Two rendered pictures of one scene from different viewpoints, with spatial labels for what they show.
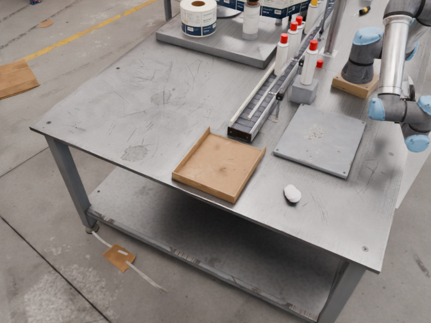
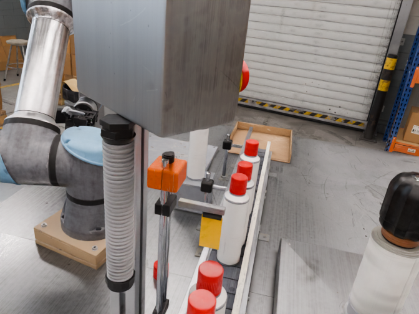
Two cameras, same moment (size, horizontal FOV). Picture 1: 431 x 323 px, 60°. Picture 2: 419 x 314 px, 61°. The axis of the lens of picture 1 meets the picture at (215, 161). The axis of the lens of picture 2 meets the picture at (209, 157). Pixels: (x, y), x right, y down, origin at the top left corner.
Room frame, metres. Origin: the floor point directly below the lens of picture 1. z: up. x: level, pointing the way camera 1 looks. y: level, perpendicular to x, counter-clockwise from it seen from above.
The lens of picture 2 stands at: (2.35, -0.64, 1.40)
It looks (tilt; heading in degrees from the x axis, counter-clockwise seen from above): 24 degrees down; 163
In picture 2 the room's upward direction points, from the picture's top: 6 degrees clockwise
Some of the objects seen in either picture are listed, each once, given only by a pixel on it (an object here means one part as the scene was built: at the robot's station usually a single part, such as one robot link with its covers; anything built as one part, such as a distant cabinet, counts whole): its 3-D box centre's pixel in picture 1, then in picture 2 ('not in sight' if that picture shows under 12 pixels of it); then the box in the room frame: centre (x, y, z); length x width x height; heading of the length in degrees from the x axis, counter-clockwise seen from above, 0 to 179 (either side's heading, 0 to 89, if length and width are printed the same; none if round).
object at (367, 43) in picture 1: (367, 44); (88, 160); (1.59, -0.70, 1.04); 0.13 x 0.12 x 0.14; 80
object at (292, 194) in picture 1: (292, 193); not in sight; (0.87, -0.28, 0.85); 0.08 x 0.07 x 0.04; 160
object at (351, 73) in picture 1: (359, 66); (93, 204); (1.59, -0.69, 0.92); 0.15 x 0.15 x 0.10
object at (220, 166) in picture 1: (220, 161); (260, 140); (1.02, -0.02, 0.85); 0.30 x 0.26 x 0.04; 153
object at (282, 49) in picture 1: (281, 55); (247, 177); (1.59, -0.31, 0.98); 0.05 x 0.05 x 0.20
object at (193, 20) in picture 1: (198, 16); not in sight; (2.06, 0.10, 0.95); 0.20 x 0.20 x 0.14
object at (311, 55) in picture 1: (310, 63); (198, 144); (1.46, -0.41, 1.02); 0.05 x 0.05 x 0.20
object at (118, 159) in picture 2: not in sight; (119, 210); (2.01, -0.64, 1.18); 0.04 x 0.04 x 0.21
